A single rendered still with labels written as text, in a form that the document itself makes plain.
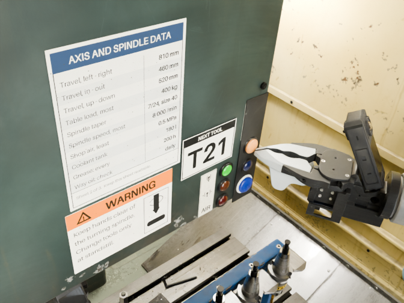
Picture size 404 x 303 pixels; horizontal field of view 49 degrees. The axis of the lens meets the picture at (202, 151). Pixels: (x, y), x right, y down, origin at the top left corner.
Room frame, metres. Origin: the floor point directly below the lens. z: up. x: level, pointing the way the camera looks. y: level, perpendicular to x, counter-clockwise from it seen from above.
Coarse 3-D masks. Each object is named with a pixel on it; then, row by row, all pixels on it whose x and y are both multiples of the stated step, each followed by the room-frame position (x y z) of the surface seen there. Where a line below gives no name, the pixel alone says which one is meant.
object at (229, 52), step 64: (0, 0) 0.34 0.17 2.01; (64, 0) 0.38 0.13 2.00; (128, 0) 0.42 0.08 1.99; (192, 0) 0.47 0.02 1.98; (256, 0) 0.54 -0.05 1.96; (0, 64) 0.33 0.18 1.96; (192, 64) 0.48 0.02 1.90; (256, 64) 0.55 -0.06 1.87; (0, 128) 0.32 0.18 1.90; (192, 128) 0.48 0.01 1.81; (0, 192) 0.31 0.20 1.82; (64, 192) 0.36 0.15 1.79; (192, 192) 0.49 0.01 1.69; (0, 256) 0.30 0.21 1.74; (64, 256) 0.35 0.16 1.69; (128, 256) 0.41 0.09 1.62
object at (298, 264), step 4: (292, 252) 0.80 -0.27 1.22; (292, 256) 0.78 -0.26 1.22; (296, 256) 0.78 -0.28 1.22; (292, 260) 0.77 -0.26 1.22; (296, 260) 0.77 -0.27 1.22; (300, 260) 0.77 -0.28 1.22; (304, 260) 0.77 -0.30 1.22; (292, 264) 0.76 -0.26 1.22; (296, 264) 0.76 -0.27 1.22; (300, 264) 0.76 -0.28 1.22; (304, 264) 0.76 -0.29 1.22; (292, 268) 0.74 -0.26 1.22; (296, 268) 0.74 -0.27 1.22; (300, 268) 0.75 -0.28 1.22; (304, 268) 0.75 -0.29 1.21
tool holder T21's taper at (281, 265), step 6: (282, 252) 0.73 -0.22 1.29; (288, 252) 0.73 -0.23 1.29; (276, 258) 0.73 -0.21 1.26; (282, 258) 0.72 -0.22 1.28; (288, 258) 0.72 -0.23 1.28; (276, 264) 0.72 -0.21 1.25; (282, 264) 0.72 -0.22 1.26; (288, 264) 0.72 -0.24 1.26; (276, 270) 0.72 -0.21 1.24; (282, 270) 0.71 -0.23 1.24; (288, 270) 0.72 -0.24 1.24
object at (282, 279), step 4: (272, 260) 0.76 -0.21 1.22; (268, 268) 0.73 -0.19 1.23; (268, 272) 0.72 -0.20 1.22; (272, 272) 0.72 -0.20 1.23; (272, 276) 0.71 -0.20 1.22; (276, 276) 0.71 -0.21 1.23; (280, 276) 0.71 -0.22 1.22; (284, 276) 0.71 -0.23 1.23; (288, 276) 0.73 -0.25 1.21; (276, 280) 0.71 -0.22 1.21; (280, 280) 0.70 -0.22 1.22; (284, 280) 0.70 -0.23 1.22; (280, 284) 0.70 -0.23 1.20
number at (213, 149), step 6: (228, 132) 0.53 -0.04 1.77; (216, 138) 0.51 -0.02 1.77; (222, 138) 0.52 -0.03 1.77; (228, 138) 0.53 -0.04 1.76; (204, 144) 0.49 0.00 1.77; (210, 144) 0.50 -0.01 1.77; (216, 144) 0.51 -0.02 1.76; (222, 144) 0.52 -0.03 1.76; (228, 144) 0.53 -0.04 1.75; (204, 150) 0.50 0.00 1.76; (210, 150) 0.50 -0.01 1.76; (216, 150) 0.51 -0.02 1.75; (222, 150) 0.52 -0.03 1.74; (228, 150) 0.53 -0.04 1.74; (204, 156) 0.50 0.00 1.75; (210, 156) 0.50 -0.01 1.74; (216, 156) 0.51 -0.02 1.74; (222, 156) 0.52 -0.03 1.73; (204, 162) 0.50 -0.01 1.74; (210, 162) 0.51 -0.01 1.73
